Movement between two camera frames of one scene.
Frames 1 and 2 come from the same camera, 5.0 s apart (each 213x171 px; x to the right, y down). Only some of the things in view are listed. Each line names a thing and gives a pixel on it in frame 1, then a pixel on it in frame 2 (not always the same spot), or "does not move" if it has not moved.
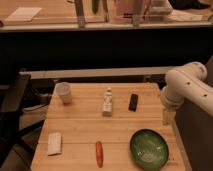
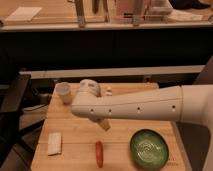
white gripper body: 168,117 to 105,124
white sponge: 54,143 does not move
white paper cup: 64,92 does not move
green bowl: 148,149 does not move
